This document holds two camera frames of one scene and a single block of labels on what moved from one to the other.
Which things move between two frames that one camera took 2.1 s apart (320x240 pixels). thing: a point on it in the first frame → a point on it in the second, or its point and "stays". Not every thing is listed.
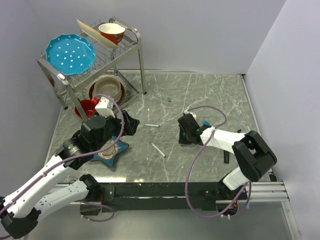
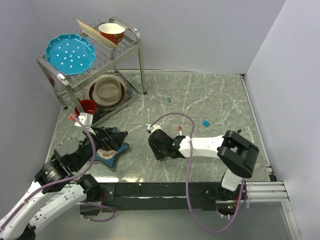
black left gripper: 130,125 → 114,140
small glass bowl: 109,152 stays
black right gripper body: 184,136 → 158,153
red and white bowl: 114,31 stays
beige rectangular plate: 95,34 stays
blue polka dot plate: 70,54 stays
